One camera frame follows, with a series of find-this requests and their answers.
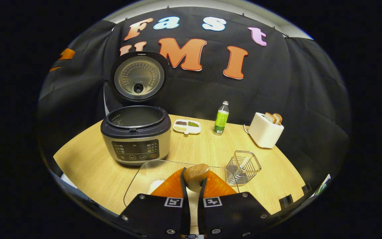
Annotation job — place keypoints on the green label drink bottle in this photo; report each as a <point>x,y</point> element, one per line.
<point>221,121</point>

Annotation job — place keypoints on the black silver rice cooker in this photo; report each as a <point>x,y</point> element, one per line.
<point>134,132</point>

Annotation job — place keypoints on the white toaster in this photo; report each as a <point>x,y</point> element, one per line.
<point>264,132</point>

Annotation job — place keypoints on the white divided grain dish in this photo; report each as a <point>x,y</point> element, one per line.
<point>187,127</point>

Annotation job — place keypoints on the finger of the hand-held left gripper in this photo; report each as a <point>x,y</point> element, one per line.
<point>55,68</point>
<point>66,54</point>

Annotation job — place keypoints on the black table clamp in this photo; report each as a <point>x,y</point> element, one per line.
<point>286,200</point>
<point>306,188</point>

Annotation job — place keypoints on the toasted bread slice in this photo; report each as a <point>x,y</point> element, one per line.
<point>278,119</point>
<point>270,118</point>

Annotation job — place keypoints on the row of black cloth clips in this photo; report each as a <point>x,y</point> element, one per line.
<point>243,14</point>

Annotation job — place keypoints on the wooden spoon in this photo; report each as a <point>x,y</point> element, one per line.
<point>196,174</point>

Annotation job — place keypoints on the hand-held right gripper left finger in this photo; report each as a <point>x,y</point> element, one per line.
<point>154,215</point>

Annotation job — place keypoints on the small green round object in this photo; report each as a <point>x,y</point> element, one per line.
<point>321,189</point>

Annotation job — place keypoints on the clear glass rice container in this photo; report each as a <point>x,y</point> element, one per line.
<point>138,189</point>

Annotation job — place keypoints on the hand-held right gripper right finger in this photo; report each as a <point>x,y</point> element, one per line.
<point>234,215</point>

